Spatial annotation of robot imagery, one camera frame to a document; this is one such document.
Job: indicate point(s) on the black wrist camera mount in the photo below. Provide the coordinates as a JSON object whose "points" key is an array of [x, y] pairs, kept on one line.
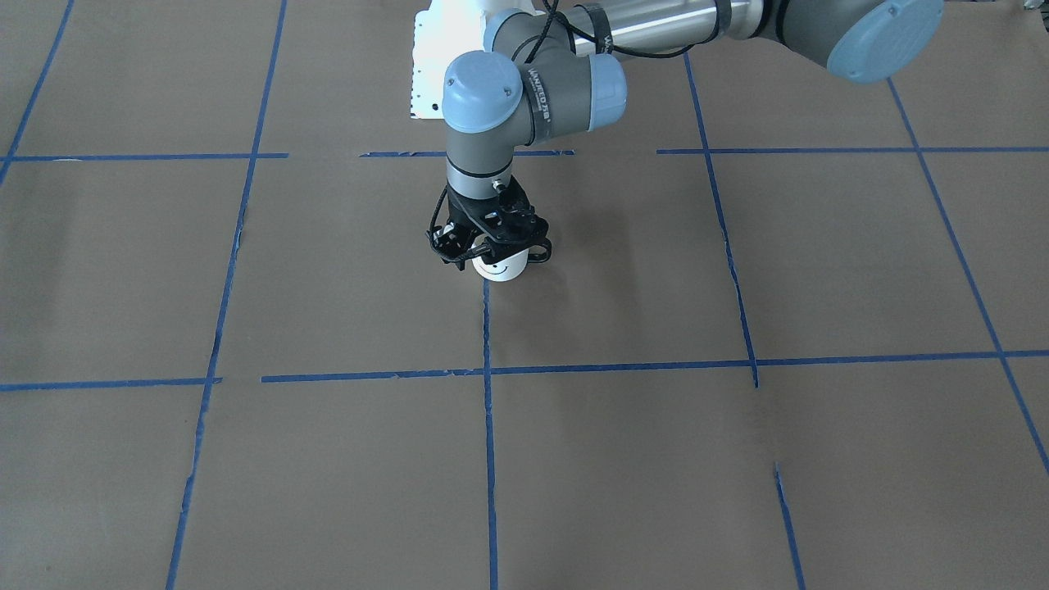
{"points": [[452, 243]]}

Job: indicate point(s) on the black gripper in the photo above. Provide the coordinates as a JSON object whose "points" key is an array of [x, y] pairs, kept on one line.
{"points": [[450, 239]]}

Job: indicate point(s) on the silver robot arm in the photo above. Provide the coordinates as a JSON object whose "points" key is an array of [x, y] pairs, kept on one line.
{"points": [[536, 77]]}

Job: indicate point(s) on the white pedestal column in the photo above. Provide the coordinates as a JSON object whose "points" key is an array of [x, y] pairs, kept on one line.
{"points": [[446, 30]]}

